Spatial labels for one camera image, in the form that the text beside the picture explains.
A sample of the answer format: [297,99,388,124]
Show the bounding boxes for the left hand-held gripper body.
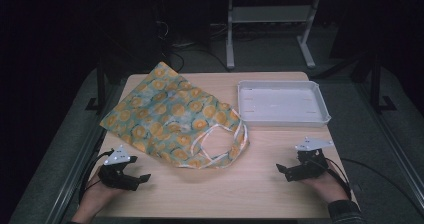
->
[97,144,139,192]

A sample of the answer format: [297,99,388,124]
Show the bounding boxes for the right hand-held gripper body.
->
[287,136,335,183]

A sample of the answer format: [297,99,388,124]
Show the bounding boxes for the white plastic tray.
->
[236,79,332,129]

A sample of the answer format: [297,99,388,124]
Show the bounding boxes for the yellow patterned cloth bag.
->
[99,61,251,170]

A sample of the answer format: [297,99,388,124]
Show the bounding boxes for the person's right hand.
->
[299,159,350,205]

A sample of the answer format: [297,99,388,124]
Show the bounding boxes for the person's left hand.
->
[71,173,125,224]

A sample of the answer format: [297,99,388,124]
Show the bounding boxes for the black metal stand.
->
[369,53,398,114]
[84,59,108,116]

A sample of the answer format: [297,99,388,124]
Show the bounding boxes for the right hand-held gripper cable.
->
[319,157,353,201]

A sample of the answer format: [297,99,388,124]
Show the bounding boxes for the hand-held gripper cable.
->
[319,157,353,201]
[77,148,114,202]

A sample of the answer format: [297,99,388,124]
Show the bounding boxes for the left hand-held gripper cable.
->
[77,148,114,202]

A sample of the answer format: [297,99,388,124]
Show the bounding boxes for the metal floor rail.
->
[355,83,424,203]
[44,127,108,224]

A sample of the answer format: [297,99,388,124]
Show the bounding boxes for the black floor cable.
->
[339,157,424,216]

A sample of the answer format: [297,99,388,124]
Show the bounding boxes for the black floor cables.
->
[155,19,232,74]

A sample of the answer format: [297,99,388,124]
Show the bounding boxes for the white metal table frame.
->
[225,0,323,70]

